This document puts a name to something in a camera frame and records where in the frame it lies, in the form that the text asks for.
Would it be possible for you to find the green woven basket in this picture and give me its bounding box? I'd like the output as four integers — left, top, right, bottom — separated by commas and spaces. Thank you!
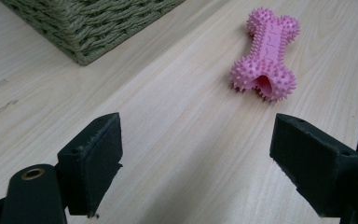
0, 0, 186, 66

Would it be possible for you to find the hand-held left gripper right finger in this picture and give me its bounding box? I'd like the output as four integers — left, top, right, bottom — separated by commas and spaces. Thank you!
268, 113, 358, 218

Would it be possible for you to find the pink spiky bone toy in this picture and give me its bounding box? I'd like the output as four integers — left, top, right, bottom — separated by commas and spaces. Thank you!
229, 7, 301, 103

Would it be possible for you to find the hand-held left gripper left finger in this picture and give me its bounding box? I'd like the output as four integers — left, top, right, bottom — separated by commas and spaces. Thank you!
57, 112, 124, 218

